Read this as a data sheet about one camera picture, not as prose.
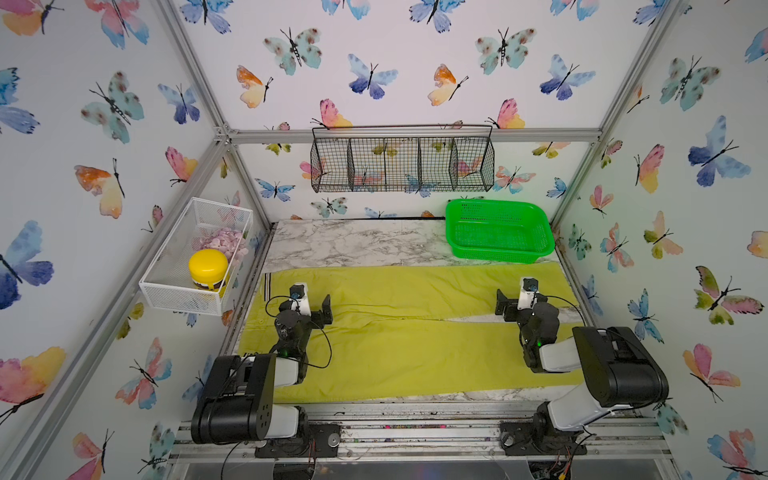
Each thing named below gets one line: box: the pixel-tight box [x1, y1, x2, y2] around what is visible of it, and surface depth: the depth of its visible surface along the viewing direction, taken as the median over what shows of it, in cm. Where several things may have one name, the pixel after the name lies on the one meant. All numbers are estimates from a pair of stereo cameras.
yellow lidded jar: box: [188, 248, 229, 291], surface depth 65 cm
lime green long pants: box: [241, 263, 587, 403], surface depth 94 cm
